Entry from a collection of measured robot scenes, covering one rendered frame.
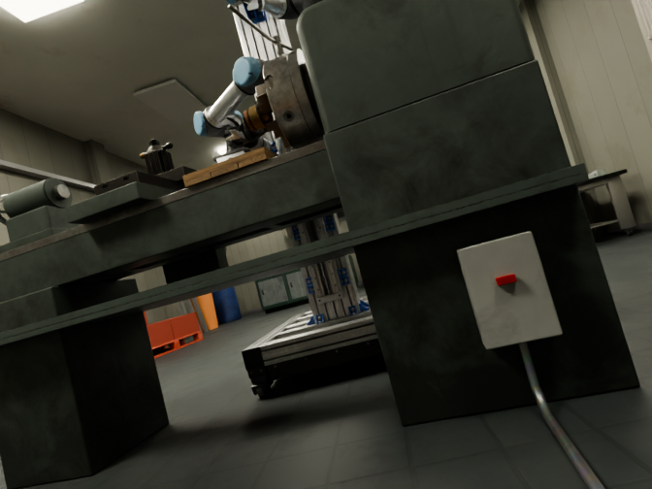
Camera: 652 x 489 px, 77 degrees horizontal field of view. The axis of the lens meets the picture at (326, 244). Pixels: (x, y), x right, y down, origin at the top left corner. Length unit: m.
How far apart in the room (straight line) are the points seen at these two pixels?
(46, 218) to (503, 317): 1.69
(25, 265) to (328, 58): 1.34
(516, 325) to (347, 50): 0.88
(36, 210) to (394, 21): 1.52
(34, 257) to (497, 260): 1.60
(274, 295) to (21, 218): 6.68
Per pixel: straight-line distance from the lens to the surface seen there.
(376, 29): 1.33
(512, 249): 1.11
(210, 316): 8.48
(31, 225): 2.04
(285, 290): 8.31
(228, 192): 1.39
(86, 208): 1.63
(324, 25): 1.37
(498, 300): 1.11
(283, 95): 1.40
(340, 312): 2.18
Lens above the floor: 0.47
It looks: 4 degrees up
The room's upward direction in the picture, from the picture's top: 15 degrees counter-clockwise
